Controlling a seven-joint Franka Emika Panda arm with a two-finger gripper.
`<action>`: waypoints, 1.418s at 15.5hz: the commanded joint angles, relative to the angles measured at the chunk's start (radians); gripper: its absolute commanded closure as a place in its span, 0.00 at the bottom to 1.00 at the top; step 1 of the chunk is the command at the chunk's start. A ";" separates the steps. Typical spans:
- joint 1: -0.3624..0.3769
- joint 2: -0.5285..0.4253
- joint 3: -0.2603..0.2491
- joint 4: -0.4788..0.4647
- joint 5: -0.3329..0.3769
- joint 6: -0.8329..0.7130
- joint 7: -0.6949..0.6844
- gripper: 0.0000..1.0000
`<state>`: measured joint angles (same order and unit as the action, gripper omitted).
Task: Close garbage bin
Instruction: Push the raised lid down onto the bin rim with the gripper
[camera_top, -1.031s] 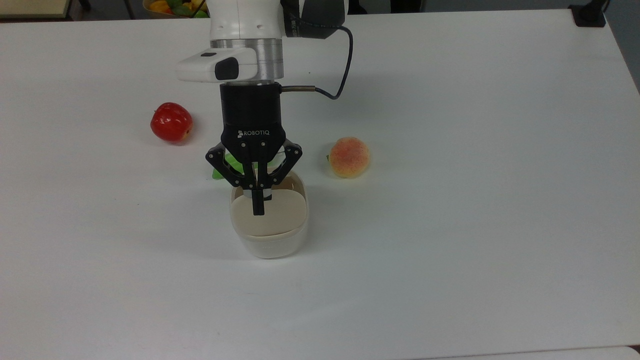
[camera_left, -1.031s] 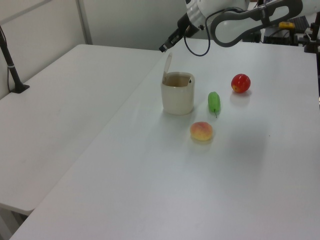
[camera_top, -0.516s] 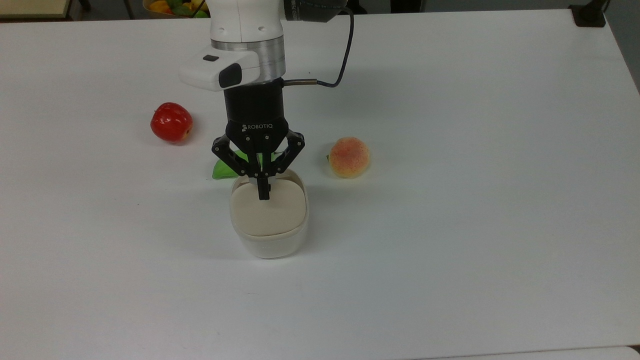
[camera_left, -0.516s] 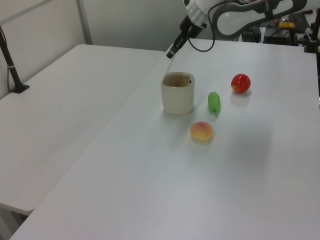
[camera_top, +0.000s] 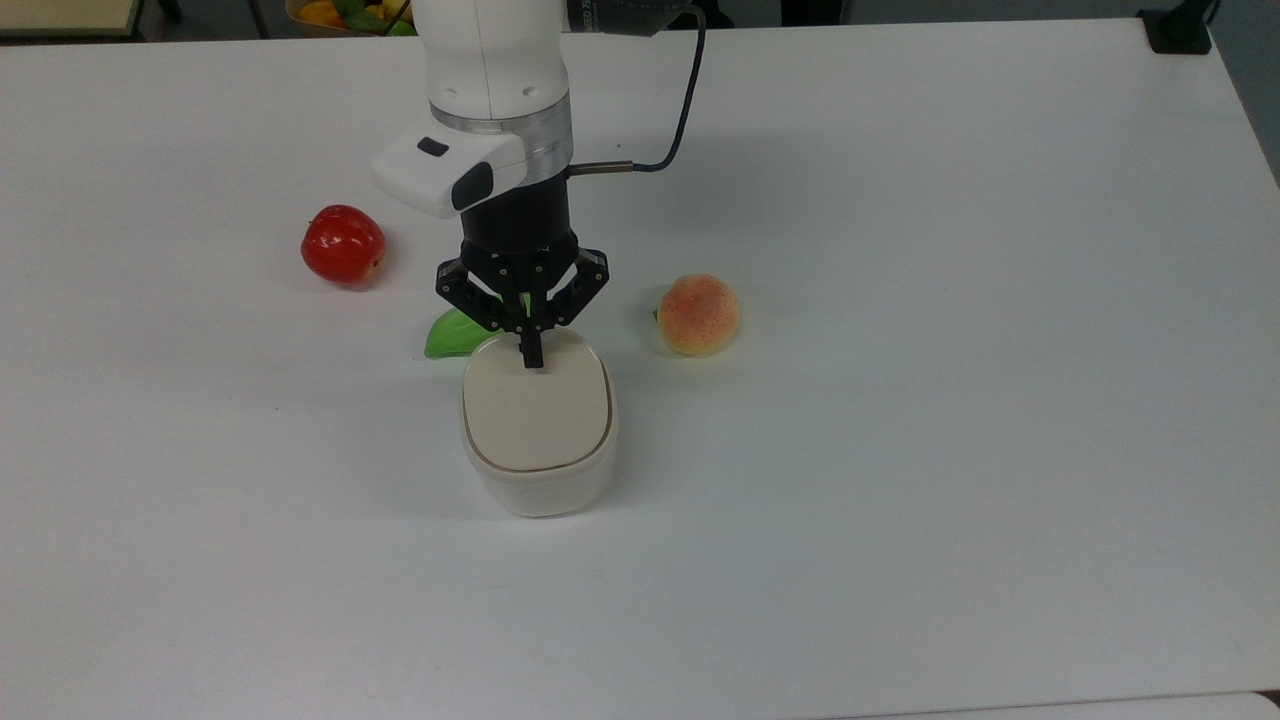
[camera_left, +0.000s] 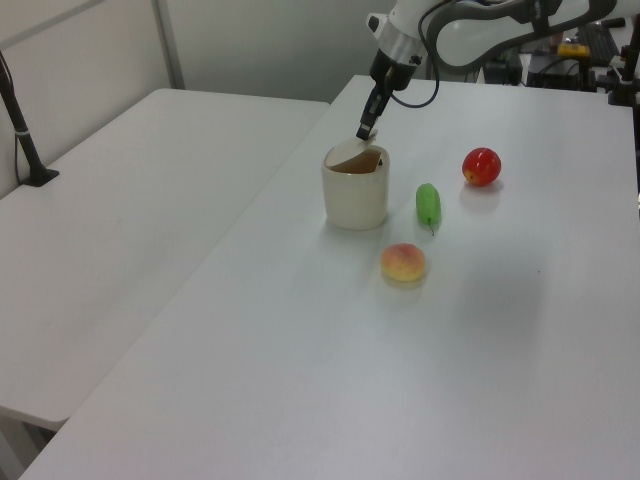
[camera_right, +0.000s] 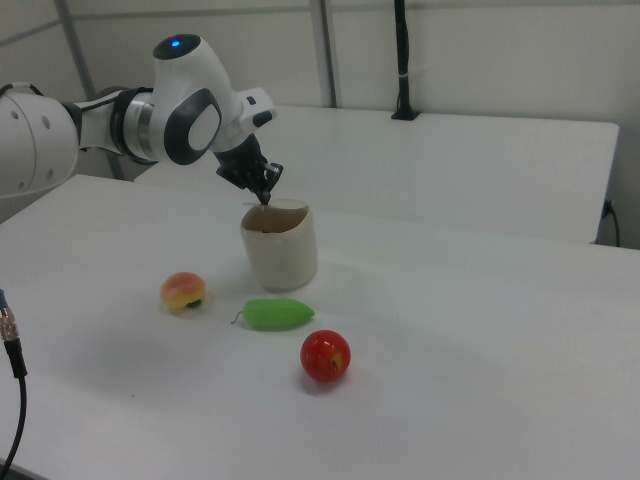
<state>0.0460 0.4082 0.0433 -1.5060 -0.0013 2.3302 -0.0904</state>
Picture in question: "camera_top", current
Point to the toy peach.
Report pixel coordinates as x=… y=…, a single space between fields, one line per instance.
x=698 y=315

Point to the wooden side table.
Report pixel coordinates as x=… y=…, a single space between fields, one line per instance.
x=65 y=15

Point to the bowl of toy fruit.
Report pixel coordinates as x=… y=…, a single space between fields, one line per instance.
x=345 y=20

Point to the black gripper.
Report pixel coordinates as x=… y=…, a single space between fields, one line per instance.
x=520 y=230

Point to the green toy pepper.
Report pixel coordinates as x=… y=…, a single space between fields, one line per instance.
x=450 y=335

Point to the cream garbage bin lid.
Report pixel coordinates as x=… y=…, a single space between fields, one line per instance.
x=540 y=420

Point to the red toy apple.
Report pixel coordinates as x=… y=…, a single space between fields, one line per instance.
x=342 y=245

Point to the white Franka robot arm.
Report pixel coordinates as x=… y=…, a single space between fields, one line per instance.
x=490 y=60

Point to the black clamp base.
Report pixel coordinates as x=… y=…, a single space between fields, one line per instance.
x=1178 y=28

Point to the cream plastic garbage bin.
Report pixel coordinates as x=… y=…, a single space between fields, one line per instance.
x=540 y=495

